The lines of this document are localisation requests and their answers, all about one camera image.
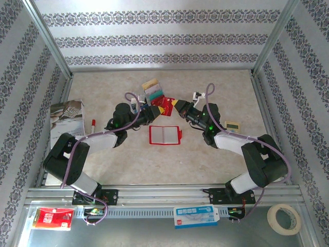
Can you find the red card holder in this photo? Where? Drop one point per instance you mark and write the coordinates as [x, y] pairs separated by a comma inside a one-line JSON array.
[[169, 135]]

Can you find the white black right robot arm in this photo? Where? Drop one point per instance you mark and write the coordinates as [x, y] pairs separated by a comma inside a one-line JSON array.
[[228, 141]]

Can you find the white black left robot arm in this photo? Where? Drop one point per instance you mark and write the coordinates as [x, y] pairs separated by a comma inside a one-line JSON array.
[[102, 141]]

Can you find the light blue card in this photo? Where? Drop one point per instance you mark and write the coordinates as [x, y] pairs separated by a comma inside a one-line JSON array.
[[134, 106]]

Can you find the white grey card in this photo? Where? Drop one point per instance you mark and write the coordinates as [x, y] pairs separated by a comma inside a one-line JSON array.
[[154, 89]]

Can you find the gold card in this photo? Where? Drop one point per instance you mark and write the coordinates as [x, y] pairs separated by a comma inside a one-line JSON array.
[[151, 84]]

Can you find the small yellow timer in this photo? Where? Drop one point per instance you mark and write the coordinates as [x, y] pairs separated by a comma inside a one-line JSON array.
[[232, 126]]

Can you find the red white marker pen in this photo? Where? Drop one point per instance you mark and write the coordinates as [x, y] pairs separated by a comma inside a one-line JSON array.
[[93, 126]]

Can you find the paperback book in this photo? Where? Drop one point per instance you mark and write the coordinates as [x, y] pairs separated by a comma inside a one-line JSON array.
[[64, 115]]

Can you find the blue white packet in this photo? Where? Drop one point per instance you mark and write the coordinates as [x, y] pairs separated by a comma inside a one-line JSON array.
[[195, 216]]

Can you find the small circuit board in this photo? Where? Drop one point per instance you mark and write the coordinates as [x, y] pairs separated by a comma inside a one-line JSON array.
[[93, 211], [235, 211]]

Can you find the masking tape roll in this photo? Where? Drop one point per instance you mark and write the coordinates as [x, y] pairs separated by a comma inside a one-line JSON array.
[[270, 217]]

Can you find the red packet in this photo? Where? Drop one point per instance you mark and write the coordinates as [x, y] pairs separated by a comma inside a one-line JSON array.
[[51, 218]]

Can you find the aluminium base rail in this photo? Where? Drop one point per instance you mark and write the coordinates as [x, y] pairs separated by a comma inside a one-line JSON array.
[[164, 195]]

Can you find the aluminium frame post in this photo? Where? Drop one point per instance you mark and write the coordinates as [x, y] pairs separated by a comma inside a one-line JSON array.
[[48, 38], [276, 38]]

